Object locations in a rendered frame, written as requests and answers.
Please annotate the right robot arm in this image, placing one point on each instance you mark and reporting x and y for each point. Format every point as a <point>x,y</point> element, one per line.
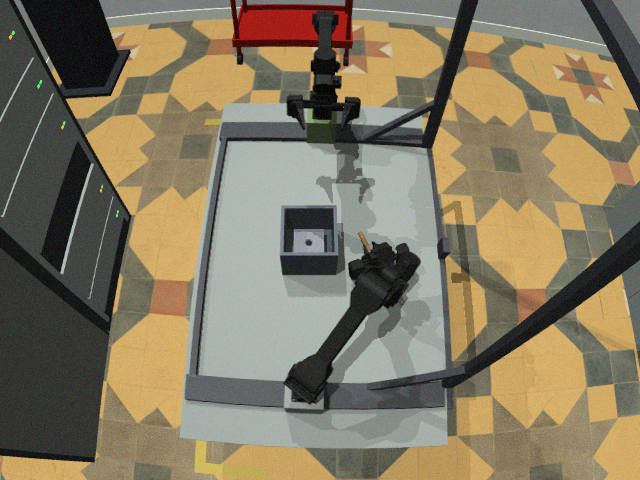
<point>324,60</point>

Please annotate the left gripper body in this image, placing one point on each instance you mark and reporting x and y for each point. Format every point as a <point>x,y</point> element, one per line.
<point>356,266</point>

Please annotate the brown cylindrical peg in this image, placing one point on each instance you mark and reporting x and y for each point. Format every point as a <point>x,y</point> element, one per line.
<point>363,240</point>

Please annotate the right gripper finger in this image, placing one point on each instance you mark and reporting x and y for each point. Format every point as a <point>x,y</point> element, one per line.
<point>348,108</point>
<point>297,108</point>

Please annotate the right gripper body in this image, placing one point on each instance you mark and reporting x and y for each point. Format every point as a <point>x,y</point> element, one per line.
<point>319,103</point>

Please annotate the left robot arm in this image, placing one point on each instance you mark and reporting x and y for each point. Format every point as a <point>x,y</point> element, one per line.
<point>370,293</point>

